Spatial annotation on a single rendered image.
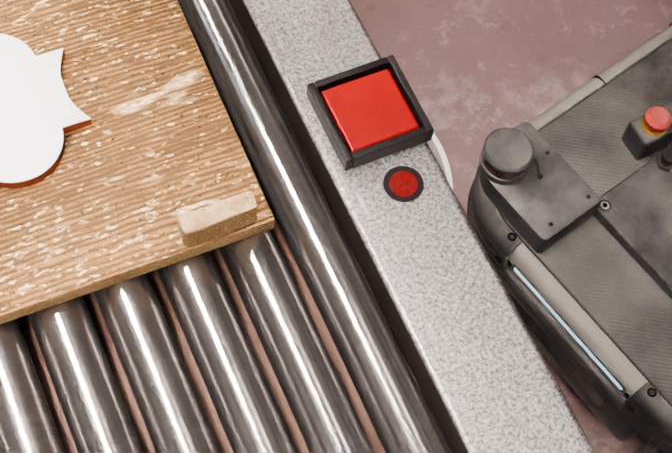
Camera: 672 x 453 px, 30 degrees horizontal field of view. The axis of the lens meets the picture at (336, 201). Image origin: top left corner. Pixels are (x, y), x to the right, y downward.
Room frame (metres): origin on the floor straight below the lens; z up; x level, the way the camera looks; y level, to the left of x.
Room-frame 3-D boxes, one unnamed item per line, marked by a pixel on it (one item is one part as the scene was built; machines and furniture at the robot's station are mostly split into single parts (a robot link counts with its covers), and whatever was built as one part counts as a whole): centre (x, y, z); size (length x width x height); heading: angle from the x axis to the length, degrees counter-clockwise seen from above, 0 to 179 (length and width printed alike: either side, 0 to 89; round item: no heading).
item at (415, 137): (0.52, -0.02, 0.92); 0.08 x 0.08 x 0.02; 32
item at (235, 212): (0.40, 0.08, 0.95); 0.06 x 0.02 x 0.03; 120
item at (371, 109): (0.52, -0.02, 0.92); 0.06 x 0.06 x 0.01; 32
